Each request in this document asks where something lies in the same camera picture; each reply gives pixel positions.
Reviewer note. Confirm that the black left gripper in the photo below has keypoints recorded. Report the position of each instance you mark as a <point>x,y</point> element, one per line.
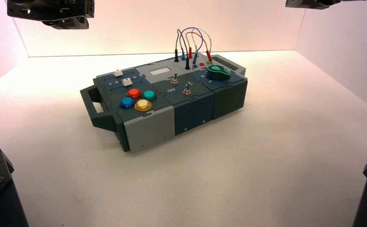
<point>48,8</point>

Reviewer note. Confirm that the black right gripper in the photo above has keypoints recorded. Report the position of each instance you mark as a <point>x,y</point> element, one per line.
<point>315,2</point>

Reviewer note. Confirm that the white slider knob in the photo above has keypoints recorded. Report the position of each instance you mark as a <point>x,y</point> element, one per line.
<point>118,73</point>
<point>126,82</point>

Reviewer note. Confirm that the red round push button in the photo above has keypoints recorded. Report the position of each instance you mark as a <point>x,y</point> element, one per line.
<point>134,93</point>

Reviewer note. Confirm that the blue round push button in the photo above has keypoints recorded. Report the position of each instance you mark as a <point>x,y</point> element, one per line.
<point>127,102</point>

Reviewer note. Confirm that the teal round push button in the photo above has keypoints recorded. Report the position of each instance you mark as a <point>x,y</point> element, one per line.
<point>149,95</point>

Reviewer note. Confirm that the yellow round push button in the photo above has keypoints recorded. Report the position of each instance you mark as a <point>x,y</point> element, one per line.
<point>143,105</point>

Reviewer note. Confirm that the green rotary knob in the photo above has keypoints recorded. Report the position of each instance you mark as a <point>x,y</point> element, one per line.
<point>218,72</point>

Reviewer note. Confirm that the dark teal grey control box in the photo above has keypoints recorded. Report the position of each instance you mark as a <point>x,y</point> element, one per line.
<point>158,109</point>

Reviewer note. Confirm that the metal toggle switch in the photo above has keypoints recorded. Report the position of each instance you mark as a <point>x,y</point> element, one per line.
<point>174,79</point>
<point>187,89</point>

